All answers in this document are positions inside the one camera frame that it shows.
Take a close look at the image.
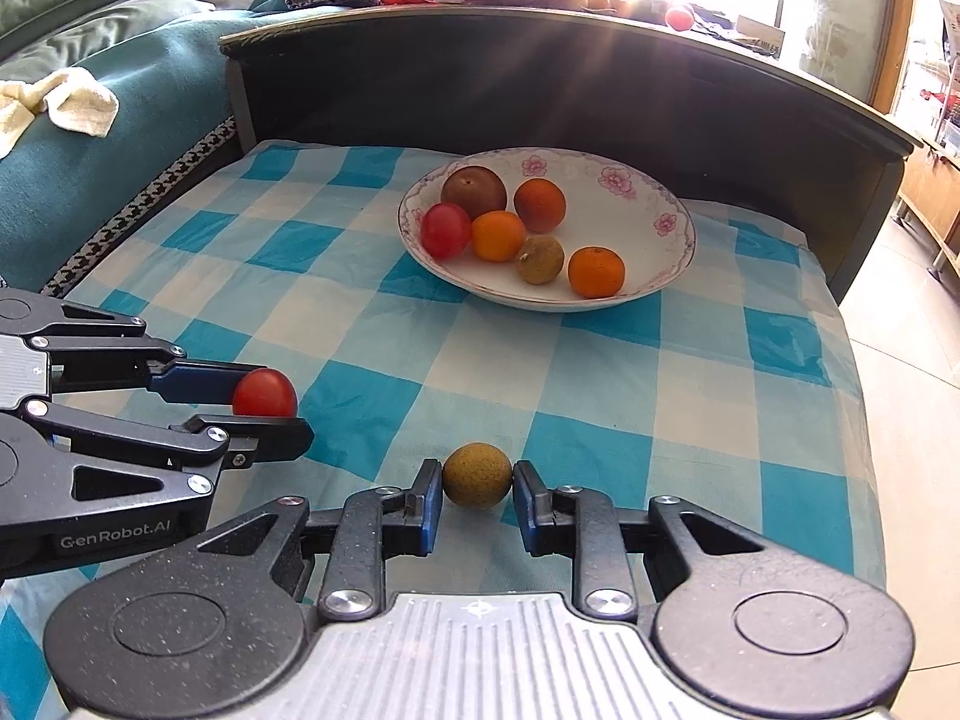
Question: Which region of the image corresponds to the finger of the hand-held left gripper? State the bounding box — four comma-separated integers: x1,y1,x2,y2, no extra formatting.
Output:
22,399,314,515
0,289,250,406

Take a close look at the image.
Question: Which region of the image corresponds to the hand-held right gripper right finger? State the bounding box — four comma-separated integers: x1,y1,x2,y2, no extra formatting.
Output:
512,459,848,620

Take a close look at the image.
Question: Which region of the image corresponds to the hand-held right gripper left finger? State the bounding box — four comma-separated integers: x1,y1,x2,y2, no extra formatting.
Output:
196,457,445,620

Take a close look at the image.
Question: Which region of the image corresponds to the small red tomato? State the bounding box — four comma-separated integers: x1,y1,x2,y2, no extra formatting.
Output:
231,369,299,419

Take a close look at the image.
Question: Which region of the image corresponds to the green-brown longan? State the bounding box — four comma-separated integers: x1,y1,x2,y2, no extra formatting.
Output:
442,443,514,511
516,235,566,286

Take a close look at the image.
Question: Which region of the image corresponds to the orange with dark stem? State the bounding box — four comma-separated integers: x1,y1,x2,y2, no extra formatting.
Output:
568,246,626,299

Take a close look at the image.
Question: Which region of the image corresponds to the small red apple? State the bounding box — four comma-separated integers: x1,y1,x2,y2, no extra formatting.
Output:
420,204,472,261

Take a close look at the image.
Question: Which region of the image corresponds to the smooth light orange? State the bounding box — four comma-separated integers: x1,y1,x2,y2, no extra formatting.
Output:
471,211,527,263

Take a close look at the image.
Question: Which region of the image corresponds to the floral white bowl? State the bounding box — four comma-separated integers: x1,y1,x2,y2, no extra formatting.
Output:
397,146,697,314

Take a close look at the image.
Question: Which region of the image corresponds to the dark orange mandarin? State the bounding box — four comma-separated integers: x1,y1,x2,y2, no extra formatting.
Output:
514,178,567,234

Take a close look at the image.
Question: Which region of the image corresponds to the large dark brown fruit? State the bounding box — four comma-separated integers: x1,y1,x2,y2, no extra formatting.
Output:
441,166,509,217

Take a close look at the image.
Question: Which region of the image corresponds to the blue white checkered cloth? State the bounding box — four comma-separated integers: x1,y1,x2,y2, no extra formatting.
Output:
0,139,890,720

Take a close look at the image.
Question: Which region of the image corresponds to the teal blanket houndstooth border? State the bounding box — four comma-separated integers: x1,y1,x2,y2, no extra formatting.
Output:
0,0,248,293

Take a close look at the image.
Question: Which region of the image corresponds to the cream towel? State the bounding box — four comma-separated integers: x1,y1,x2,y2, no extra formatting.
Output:
0,67,121,158

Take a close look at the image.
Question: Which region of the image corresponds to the wooden cabinet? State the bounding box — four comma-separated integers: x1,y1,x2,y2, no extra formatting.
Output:
896,120,960,278

